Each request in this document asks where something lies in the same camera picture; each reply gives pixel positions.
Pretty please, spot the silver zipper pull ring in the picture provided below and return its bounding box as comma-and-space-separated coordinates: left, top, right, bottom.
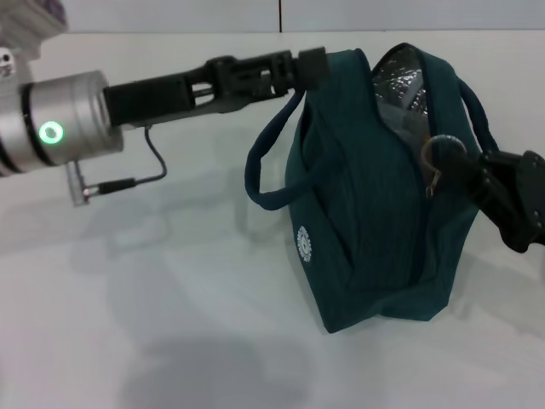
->
420, 134, 468, 200

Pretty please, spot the clear plastic food container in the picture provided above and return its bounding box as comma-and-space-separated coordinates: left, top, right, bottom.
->
376, 101, 410, 137

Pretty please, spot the dark teal insulated lunch bag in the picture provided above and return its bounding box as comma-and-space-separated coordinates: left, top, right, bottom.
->
244, 42, 499, 336

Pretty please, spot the dark left gripper cable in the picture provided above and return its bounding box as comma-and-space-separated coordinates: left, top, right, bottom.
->
97, 125, 168, 193

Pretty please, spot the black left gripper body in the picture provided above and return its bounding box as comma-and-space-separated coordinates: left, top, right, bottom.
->
104, 61, 222, 129

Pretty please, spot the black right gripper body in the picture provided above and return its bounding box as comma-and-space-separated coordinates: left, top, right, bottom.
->
517, 151, 545, 246

